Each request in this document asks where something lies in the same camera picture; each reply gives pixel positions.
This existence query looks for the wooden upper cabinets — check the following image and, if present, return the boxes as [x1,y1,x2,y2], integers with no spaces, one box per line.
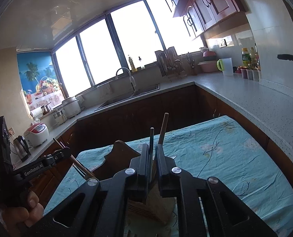
[164,0,248,39]

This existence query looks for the grey metal chopstick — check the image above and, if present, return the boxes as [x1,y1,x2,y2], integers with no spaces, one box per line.
[149,127,155,159]

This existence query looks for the person's left hand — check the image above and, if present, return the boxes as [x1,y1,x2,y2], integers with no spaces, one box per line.
[2,191,44,236]

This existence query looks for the teal floral tablecloth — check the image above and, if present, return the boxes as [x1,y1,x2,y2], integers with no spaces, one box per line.
[44,116,293,236]

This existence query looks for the steel kitchen sink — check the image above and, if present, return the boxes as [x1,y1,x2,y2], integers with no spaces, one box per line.
[96,83,161,111]

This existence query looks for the dish drying rack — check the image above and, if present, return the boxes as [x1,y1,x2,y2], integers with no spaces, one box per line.
[155,47,187,79]

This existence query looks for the green label drink bottle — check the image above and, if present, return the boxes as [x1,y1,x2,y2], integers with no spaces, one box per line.
[241,48,252,67]

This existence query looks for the yellow dish soap bottle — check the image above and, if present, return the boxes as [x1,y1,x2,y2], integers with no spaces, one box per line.
[128,56,136,72]

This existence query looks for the wooden utensil holder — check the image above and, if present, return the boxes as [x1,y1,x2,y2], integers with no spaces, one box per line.
[93,140,175,225]

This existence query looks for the brown wooden chopstick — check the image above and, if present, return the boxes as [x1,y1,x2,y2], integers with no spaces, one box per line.
[158,112,169,144]

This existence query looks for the steel electric kettle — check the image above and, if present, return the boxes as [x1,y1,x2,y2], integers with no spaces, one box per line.
[13,135,31,162]

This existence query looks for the chrome kitchen faucet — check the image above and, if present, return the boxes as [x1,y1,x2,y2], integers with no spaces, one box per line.
[115,67,138,96]

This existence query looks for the pink plastic basin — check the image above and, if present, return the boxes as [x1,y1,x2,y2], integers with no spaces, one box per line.
[198,60,219,73]

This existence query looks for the light wooden chopstick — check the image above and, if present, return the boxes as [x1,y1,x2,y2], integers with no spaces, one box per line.
[52,137,97,179]

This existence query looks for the tropical fruit poster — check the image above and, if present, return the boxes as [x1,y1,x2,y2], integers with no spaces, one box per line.
[17,51,64,111]

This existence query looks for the black wok with handle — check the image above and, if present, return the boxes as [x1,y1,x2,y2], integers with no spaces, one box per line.
[277,54,293,61]

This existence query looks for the red white rice cooker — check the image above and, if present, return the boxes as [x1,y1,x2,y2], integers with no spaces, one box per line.
[24,122,49,148]

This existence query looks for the green handled white pitcher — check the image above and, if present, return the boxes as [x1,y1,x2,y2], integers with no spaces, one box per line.
[217,58,234,76]

